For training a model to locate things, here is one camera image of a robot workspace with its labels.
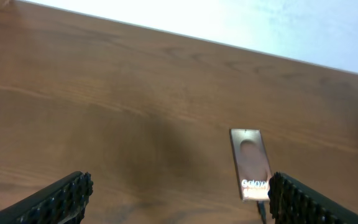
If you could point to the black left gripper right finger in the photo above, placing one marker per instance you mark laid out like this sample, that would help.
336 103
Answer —
292 202

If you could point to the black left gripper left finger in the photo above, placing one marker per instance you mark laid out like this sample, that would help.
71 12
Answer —
63 202

